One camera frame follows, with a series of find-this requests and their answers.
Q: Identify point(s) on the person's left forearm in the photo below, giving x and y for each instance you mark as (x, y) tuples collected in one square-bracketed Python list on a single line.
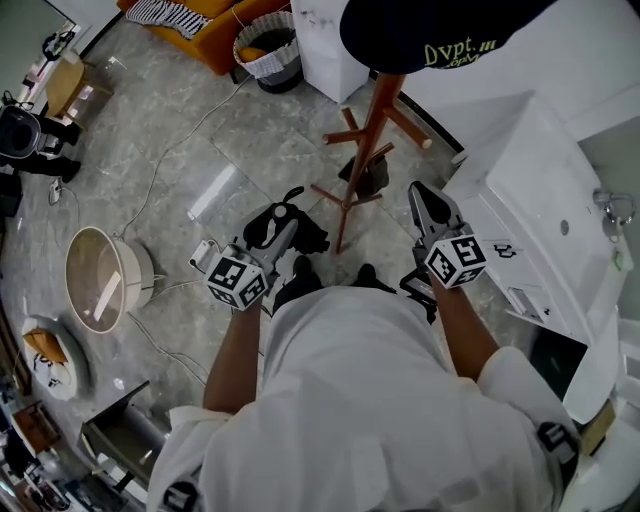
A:
[(235, 355)]

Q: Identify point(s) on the orange pillow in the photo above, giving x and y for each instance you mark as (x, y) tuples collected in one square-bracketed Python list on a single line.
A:
[(45, 345)]

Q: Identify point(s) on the light wooden side table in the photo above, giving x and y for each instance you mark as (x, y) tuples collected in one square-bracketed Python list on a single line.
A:
[(65, 87)]

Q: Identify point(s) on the woven laundry basket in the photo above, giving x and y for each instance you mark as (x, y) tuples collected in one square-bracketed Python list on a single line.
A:
[(285, 75)]

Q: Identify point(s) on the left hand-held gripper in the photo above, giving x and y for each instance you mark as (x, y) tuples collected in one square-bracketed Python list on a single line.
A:
[(235, 280)]

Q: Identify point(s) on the checkered cloth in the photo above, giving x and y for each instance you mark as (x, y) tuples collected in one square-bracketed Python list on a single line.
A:
[(272, 62)]

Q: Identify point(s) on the round glass top table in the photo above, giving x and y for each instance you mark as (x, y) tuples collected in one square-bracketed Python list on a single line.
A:
[(100, 280)]

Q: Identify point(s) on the chrome faucet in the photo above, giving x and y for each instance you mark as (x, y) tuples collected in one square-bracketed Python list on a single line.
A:
[(612, 202)]

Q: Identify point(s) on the black chair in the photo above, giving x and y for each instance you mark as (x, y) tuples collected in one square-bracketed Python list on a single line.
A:
[(22, 137)]

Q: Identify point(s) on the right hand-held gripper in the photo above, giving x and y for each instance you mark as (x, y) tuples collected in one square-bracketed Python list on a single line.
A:
[(455, 262)]

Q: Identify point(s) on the person's white shirt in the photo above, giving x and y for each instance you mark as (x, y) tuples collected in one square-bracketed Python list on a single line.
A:
[(360, 410)]

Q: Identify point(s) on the orange sofa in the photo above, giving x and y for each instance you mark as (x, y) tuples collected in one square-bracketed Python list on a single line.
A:
[(220, 35)]

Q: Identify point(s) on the black white striped cloth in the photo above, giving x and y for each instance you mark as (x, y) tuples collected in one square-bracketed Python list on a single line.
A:
[(170, 17)]

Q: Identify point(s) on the grey square table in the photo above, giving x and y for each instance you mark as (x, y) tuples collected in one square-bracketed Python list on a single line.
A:
[(125, 430)]

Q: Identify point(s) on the person's black left shoe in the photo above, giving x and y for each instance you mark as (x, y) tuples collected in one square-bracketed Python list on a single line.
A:
[(302, 267)]

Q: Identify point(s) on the person's black right shoe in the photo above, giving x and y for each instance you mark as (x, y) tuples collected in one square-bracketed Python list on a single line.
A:
[(367, 274)]

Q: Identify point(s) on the white power strip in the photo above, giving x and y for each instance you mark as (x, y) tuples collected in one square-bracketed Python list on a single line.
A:
[(202, 254)]

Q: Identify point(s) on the white washbasin counter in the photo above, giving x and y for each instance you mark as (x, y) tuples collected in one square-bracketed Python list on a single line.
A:
[(540, 210)]

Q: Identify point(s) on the brown wooden coat stand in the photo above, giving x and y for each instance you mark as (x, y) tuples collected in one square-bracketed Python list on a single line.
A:
[(372, 135)]

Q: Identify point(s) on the round white floor cushion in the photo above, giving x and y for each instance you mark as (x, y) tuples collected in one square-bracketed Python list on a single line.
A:
[(70, 375)]

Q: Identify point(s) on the white square pillar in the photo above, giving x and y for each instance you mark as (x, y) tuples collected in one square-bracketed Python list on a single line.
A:
[(330, 50)]

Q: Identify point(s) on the black flat panel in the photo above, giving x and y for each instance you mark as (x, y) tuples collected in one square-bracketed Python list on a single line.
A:
[(557, 362)]

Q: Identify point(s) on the navy cap with yellow print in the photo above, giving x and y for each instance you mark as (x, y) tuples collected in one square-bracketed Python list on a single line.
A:
[(425, 30)]

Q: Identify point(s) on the person's right forearm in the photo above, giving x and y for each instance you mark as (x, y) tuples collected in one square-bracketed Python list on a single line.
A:
[(462, 335)]

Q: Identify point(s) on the person's black shoe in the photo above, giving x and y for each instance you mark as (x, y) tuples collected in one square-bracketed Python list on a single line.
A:
[(302, 267), (367, 274)]

